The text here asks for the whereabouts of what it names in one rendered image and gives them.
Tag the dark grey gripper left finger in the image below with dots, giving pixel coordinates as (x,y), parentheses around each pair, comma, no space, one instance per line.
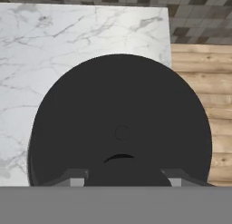
(73,177)

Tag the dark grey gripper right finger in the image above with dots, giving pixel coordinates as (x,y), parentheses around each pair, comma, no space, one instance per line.
(178,177)

